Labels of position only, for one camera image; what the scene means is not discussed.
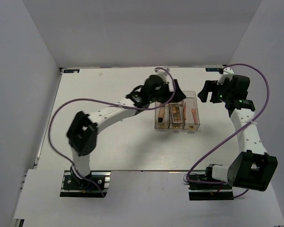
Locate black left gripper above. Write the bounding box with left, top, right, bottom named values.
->
left=149, top=79, right=186, bottom=103

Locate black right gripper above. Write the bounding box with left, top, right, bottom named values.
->
left=197, top=79, right=233, bottom=104

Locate round pink makeup brush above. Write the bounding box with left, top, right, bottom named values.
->
left=191, top=108, right=198, bottom=124

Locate black-cased brown eyeshadow palette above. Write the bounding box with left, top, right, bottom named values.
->
left=170, top=103, right=183, bottom=123

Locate square foundation bottle black pump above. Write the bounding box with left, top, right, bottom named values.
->
left=158, top=107, right=165, bottom=122

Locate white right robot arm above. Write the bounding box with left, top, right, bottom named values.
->
left=198, top=75, right=278, bottom=192

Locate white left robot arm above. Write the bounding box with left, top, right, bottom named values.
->
left=66, top=72, right=186, bottom=189

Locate clear three-compartment organizer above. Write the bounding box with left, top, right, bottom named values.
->
left=154, top=91, right=200, bottom=131

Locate blue right corner label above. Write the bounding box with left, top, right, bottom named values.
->
left=205, top=68, right=220, bottom=72

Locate blue corner label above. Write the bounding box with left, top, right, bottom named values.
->
left=205, top=68, right=220, bottom=72
left=63, top=69, right=80, bottom=73

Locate blue left corner label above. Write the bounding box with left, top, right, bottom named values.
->
left=63, top=69, right=80, bottom=73

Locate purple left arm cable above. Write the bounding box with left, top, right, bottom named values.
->
left=48, top=67, right=175, bottom=197

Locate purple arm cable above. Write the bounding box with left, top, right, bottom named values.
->
left=186, top=63, right=271, bottom=198
left=48, top=67, right=175, bottom=197

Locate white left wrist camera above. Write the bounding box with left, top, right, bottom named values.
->
left=155, top=67, right=170, bottom=79

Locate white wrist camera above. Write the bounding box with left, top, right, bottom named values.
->
left=217, top=67, right=234, bottom=85
left=155, top=67, right=170, bottom=79

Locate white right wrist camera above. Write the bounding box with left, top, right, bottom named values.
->
left=217, top=67, right=234, bottom=85

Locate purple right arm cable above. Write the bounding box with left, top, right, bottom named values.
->
left=186, top=63, right=271, bottom=198

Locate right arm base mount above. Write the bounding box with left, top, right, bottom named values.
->
left=183, top=174, right=234, bottom=201

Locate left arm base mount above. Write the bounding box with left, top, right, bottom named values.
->
left=60, top=170, right=111, bottom=198

